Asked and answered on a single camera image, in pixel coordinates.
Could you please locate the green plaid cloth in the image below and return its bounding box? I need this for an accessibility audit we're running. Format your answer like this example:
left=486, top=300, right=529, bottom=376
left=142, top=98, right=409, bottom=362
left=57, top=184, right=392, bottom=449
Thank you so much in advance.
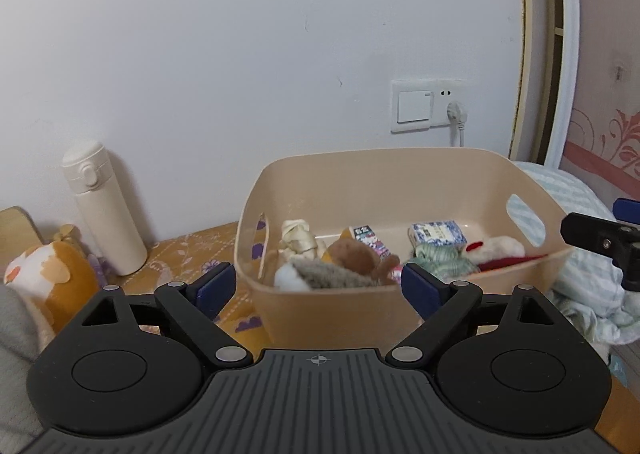
left=407, top=243, right=480, bottom=281

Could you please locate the white kitty plush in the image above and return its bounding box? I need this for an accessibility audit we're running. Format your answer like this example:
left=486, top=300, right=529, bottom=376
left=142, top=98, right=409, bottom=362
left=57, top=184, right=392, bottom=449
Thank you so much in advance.
left=461, top=236, right=544, bottom=272

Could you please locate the blue white tissue pack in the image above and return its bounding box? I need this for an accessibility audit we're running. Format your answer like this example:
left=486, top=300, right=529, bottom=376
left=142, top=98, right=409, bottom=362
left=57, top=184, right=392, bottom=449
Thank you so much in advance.
left=408, top=221, right=468, bottom=248

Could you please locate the long cartoon printed box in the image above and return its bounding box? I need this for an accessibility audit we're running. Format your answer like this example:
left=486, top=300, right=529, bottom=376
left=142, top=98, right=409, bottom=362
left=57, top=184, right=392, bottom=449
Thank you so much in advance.
left=349, top=225, right=392, bottom=259

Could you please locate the brown monkey plush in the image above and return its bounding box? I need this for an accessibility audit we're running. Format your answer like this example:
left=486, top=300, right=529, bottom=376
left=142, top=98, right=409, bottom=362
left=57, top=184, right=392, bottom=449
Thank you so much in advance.
left=322, top=237, right=400, bottom=286

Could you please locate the grey hedgehog plush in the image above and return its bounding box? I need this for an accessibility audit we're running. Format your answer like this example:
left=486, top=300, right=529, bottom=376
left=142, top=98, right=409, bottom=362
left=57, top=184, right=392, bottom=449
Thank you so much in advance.
left=273, top=258, right=381, bottom=292

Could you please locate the cream fabric scrunchie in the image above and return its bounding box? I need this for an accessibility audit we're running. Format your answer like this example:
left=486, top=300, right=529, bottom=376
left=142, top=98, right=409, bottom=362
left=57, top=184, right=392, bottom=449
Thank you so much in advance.
left=278, top=219, right=326, bottom=265

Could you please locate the striped blue bedding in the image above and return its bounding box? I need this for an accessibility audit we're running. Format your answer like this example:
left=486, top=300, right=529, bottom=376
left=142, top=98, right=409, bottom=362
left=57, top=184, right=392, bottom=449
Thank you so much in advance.
left=518, top=161, right=639, bottom=346

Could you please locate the beige plastic storage bin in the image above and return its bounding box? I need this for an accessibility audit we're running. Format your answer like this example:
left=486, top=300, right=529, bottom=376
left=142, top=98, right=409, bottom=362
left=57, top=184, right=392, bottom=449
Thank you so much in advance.
left=234, top=148, right=570, bottom=351

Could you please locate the orange hamster plush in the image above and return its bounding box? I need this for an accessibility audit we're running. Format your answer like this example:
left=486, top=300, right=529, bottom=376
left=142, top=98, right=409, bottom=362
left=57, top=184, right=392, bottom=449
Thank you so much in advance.
left=3, top=225, right=101, bottom=335

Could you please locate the cream thermos bottle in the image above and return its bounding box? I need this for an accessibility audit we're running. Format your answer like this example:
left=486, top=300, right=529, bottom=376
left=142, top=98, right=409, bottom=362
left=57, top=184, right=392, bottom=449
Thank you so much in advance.
left=61, top=141, right=148, bottom=276

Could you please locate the grey plush cushion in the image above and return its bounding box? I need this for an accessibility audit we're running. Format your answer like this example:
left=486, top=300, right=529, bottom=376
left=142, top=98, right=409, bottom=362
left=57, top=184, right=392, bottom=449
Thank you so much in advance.
left=0, top=285, right=54, bottom=453

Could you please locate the wooden door frame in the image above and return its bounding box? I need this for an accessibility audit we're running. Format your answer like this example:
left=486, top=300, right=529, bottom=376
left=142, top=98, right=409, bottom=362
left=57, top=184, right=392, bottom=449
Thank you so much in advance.
left=509, top=0, right=580, bottom=169

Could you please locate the white plug and cable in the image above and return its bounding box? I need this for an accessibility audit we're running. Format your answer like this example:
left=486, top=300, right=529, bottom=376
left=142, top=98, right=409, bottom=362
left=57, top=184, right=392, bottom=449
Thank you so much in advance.
left=446, top=101, right=469, bottom=149

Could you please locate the white wall switch socket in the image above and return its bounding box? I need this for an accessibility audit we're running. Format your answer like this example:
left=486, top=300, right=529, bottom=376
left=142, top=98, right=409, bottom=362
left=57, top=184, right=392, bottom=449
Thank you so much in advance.
left=390, top=79, right=468, bottom=134

